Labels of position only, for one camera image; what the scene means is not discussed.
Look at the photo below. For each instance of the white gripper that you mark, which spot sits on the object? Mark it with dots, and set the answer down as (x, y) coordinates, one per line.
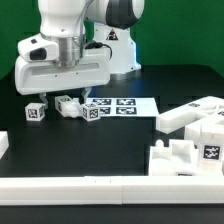
(36, 69)

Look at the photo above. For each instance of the small white tagged block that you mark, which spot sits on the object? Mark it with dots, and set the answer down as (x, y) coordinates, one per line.
(35, 112)

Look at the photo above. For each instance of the white chair seat frame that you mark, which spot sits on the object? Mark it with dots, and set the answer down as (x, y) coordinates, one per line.
(179, 158)

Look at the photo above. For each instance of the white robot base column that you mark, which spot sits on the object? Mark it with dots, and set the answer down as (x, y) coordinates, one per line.
(123, 63)

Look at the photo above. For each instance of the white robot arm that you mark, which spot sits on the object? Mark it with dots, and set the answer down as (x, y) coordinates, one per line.
(62, 21)

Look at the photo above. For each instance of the white chair back assembly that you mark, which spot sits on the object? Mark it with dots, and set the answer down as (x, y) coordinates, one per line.
(206, 111)

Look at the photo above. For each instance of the white tagged cube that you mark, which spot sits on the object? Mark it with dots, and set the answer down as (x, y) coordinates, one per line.
(90, 112)

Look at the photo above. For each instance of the white sheet with tags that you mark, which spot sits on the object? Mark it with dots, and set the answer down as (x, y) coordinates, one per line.
(126, 107)

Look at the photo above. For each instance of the white part at left edge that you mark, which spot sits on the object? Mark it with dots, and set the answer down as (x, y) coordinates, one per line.
(4, 144)

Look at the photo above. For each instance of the white front barrier rail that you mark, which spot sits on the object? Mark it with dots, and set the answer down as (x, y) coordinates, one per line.
(116, 190)

